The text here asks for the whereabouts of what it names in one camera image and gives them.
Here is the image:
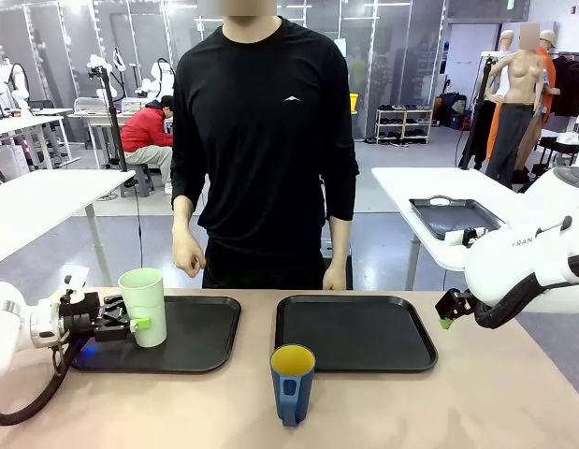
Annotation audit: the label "beige mannequin grey trousers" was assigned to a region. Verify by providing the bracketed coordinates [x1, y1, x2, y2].
[483, 22, 549, 189]

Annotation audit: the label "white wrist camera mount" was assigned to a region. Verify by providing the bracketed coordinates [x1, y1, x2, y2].
[62, 265, 91, 294]

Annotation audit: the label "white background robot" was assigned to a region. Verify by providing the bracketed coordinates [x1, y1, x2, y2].
[0, 56, 32, 118]

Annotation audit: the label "seated person in red jacket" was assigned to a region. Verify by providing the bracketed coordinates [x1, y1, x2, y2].
[120, 94, 175, 196]

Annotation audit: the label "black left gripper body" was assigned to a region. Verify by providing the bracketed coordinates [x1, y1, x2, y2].
[58, 291, 106, 337]

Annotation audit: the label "mannequin in orange clothes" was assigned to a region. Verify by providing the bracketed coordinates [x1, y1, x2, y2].
[534, 29, 558, 119]

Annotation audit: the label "person's right hand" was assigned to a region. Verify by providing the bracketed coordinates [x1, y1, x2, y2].
[171, 224, 208, 279]

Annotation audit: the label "person's left hand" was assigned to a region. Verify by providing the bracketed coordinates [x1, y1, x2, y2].
[321, 263, 350, 292]

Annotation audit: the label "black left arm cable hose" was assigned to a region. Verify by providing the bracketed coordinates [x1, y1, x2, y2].
[0, 334, 87, 427]

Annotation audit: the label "black camera tripod stand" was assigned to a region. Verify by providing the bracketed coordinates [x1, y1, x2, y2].
[86, 65, 130, 172]

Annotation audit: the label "black plastic serving tray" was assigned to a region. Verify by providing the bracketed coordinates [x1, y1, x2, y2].
[275, 294, 440, 375]
[68, 294, 242, 375]

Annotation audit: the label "white background desk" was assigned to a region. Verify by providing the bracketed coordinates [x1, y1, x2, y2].
[0, 113, 81, 171]

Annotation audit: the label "person's right forearm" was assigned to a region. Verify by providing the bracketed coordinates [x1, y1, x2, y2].
[171, 194, 197, 231]

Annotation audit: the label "person in black shirt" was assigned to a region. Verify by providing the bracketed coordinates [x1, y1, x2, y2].
[169, 0, 360, 290]

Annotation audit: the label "person's left forearm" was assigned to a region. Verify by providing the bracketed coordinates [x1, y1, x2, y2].
[326, 214, 355, 268]

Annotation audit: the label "rack of dark clothes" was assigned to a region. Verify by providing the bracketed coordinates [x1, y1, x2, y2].
[548, 52, 579, 119]

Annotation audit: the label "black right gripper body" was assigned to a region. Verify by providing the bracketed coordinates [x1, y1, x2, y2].
[434, 287, 478, 324]

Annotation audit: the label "small white black device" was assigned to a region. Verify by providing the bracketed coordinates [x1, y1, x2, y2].
[444, 225, 490, 248]

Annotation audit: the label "blue mug yellow inside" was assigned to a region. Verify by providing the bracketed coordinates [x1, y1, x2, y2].
[269, 343, 317, 428]

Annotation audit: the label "wooden shoe rack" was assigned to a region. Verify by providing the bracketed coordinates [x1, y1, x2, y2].
[374, 107, 433, 146]

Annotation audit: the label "grey metal tray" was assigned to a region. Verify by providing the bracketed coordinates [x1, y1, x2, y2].
[408, 195, 506, 242]

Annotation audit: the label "grey step stool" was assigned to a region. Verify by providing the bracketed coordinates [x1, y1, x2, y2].
[119, 163, 156, 198]

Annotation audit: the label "pale green plastic cup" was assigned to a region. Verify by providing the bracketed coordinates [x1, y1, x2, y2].
[117, 267, 169, 349]

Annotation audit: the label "white side table with tray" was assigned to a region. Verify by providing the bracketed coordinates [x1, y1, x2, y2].
[370, 166, 559, 292]

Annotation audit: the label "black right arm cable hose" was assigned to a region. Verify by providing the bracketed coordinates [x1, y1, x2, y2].
[473, 253, 579, 329]

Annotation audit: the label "dark blue bag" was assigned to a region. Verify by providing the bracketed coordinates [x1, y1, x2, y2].
[434, 92, 469, 131]

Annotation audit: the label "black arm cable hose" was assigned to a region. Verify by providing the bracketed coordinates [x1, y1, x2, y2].
[0, 334, 87, 427]
[473, 253, 579, 329]

